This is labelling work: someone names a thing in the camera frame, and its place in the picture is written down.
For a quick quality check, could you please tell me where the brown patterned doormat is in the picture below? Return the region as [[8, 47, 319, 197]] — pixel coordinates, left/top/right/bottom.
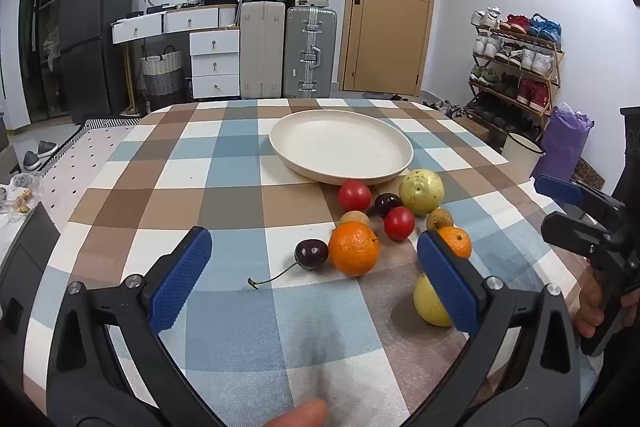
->
[[572, 157, 606, 190]]

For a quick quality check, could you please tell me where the yellow round fruit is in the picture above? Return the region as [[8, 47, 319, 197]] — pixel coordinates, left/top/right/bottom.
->
[[413, 273, 455, 328]]

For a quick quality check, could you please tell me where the cream round plate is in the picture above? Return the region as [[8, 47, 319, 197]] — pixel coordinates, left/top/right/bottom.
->
[[269, 109, 414, 186]]

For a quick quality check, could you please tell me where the silver suitcase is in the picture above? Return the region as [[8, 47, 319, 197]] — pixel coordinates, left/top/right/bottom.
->
[[282, 6, 339, 100]]

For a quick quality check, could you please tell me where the white drawer cabinet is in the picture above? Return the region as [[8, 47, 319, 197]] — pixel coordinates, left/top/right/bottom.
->
[[111, 5, 242, 100]]

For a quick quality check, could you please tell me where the dark stemless cherry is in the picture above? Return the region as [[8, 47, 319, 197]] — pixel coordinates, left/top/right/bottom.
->
[[374, 193, 403, 218]]

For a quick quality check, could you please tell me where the white bucket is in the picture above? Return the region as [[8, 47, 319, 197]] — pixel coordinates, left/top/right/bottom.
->
[[501, 132, 546, 178]]

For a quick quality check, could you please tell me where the large orange tangerine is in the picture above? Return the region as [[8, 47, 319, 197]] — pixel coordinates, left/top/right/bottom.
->
[[328, 221, 381, 278]]

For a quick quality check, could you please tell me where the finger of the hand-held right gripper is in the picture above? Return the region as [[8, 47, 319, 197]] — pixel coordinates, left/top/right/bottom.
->
[[535, 175, 626, 228], [541, 213, 621, 258]]

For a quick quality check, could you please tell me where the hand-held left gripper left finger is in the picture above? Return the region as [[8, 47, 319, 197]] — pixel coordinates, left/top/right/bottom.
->
[[47, 227, 226, 427]]

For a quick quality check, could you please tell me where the brown cardboard box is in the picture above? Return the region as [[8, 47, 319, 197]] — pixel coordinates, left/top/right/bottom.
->
[[459, 116, 505, 151]]

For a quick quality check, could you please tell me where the brown longan with stalk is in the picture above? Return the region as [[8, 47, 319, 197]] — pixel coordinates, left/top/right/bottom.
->
[[426, 208, 454, 233]]

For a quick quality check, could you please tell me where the small orange tangerine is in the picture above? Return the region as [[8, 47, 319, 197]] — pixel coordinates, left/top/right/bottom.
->
[[436, 227, 472, 260]]

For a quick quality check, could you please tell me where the dark glass cabinet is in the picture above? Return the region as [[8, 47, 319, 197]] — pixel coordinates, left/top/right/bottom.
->
[[17, 0, 67, 124]]

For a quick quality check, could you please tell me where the wooden door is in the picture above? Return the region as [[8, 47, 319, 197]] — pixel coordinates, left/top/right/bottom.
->
[[338, 0, 439, 98]]

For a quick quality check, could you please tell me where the clear bag of snacks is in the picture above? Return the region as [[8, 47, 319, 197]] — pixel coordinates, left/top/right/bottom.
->
[[0, 172, 40, 216]]

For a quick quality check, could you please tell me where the wooden shoe rack with shoes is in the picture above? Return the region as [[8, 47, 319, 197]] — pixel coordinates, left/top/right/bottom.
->
[[469, 7, 563, 128]]

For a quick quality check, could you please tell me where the pile of dark shoes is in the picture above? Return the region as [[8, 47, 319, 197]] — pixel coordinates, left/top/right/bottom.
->
[[419, 98, 467, 119]]

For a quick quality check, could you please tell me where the purple bag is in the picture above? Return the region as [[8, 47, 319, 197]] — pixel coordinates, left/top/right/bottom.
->
[[530, 102, 595, 182]]

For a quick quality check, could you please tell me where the red cherry tomato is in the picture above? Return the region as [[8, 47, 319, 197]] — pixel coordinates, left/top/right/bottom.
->
[[338, 180, 372, 212], [383, 207, 417, 242]]

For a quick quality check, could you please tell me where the green speckled guava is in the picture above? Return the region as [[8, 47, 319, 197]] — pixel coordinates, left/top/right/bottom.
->
[[398, 168, 445, 215]]

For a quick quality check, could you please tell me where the person's left hand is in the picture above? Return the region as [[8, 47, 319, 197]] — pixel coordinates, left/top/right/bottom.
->
[[262, 399, 328, 427]]

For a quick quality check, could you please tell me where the dark cherry with stem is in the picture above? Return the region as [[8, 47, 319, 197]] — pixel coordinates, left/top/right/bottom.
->
[[248, 239, 330, 292]]

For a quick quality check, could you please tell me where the black refrigerator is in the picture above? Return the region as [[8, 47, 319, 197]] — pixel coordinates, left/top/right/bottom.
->
[[59, 0, 139, 125]]

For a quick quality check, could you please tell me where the woven laundry basket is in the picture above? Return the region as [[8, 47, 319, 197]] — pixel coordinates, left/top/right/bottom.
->
[[139, 46, 186, 98]]

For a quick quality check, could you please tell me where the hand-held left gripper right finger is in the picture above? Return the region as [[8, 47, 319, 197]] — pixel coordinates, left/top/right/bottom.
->
[[405, 231, 583, 427]]

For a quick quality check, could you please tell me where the beige suitcase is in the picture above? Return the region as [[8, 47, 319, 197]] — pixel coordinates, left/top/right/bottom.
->
[[239, 1, 286, 100]]

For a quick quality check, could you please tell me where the person's right hand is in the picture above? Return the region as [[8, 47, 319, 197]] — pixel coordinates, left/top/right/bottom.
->
[[575, 277, 606, 339]]

